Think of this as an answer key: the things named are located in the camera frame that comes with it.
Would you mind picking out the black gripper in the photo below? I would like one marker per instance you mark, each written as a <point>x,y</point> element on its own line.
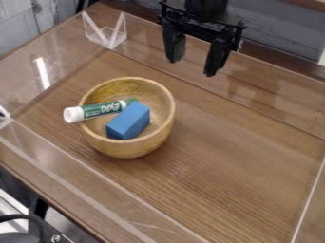
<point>204,19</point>

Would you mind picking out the blue foam block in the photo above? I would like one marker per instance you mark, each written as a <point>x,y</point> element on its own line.
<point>130,122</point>

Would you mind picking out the brown wooden bowl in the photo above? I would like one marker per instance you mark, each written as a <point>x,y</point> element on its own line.
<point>150,93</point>

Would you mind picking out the green white marker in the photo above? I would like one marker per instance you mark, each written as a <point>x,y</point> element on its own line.
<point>85,112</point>

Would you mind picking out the clear acrylic corner bracket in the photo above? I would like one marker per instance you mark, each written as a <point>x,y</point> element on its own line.
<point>108,37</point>

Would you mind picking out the clear acrylic tray wall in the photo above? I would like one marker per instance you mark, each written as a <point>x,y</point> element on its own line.
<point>101,206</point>

